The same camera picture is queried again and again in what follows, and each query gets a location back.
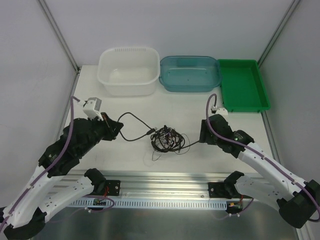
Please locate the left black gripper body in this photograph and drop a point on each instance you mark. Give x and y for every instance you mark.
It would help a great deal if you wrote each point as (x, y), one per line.
(110, 125)

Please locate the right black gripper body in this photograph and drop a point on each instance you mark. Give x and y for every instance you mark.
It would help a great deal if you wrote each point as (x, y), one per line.
(205, 133)

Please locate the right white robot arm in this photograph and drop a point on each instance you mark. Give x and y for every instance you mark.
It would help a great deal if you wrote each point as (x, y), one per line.
(295, 199)

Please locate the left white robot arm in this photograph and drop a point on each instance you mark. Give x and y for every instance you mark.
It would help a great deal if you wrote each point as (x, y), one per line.
(29, 213)

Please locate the green plastic tray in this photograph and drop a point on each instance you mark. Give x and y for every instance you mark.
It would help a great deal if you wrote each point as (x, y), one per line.
(242, 86)

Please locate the teal transparent plastic container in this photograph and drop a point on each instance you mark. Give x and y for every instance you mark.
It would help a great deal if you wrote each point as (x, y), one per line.
(190, 74)

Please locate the white plastic tub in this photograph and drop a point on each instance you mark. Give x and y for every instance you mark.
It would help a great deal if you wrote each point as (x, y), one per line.
(129, 71)

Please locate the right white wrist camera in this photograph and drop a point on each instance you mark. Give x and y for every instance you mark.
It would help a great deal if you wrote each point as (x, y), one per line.
(215, 110)

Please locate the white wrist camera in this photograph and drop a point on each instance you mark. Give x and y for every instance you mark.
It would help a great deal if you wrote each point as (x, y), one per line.
(215, 110)
(91, 108)

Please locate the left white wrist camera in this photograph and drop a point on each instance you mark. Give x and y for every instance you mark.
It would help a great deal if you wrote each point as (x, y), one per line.
(91, 108)

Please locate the white slotted cable duct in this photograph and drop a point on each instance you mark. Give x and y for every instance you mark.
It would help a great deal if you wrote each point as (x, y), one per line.
(152, 204)

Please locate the aluminium mounting rail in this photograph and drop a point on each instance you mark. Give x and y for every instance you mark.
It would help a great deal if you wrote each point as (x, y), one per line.
(134, 185)

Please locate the left aluminium frame post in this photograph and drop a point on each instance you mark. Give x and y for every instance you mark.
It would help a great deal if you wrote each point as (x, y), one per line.
(57, 32)

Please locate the aluminium frame post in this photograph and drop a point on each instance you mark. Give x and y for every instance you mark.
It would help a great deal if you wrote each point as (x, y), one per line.
(279, 29)
(57, 32)

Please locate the right aluminium frame post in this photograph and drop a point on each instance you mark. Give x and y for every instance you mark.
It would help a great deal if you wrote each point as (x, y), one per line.
(279, 29)

